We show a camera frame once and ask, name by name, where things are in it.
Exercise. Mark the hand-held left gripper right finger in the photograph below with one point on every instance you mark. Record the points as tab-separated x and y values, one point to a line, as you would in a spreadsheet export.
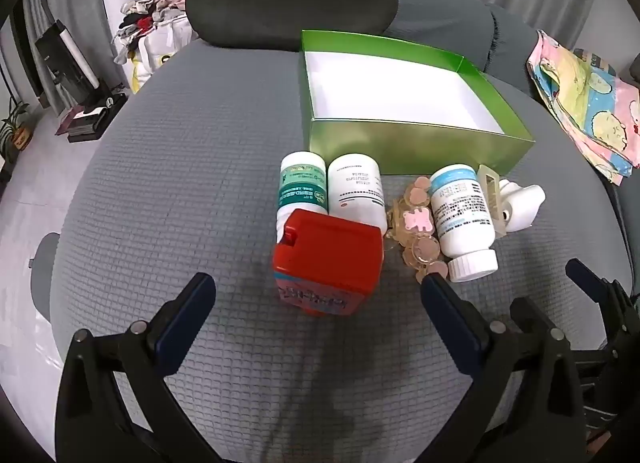
450	323

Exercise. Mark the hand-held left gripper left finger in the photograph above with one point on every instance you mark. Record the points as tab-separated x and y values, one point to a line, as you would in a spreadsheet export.
182	323

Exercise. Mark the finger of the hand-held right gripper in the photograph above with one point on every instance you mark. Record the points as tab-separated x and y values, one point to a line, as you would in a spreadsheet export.
530	315
587	280

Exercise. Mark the white plastic device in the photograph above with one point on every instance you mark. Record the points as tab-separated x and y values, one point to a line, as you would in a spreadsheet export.
522	203

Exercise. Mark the white bottle blue label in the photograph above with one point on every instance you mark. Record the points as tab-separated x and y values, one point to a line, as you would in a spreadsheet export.
460	213

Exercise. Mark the red cotton swab box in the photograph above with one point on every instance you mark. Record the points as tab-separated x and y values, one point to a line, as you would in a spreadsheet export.
325	253

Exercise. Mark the plain white pill bottle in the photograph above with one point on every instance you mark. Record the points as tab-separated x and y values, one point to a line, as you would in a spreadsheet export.
355	183

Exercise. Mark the white bottle green label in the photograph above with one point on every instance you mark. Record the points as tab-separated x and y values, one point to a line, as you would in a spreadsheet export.
300	188

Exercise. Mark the green cardboard box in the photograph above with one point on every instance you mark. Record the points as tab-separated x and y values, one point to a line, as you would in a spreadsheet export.
400	145

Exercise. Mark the pink cartoon printed cloth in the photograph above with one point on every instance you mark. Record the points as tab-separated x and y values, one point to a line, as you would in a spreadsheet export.
590	103

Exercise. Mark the dark low stand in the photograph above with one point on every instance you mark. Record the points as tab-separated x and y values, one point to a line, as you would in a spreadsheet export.
90	118

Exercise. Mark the potted green plant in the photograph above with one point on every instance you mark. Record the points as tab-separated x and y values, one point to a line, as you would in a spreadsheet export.
12	128

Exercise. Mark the white plastic bag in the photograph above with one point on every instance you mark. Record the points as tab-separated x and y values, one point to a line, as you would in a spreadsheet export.
160	50

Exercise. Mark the pile of clothes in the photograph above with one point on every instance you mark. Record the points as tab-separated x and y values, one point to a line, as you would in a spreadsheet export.
150	13

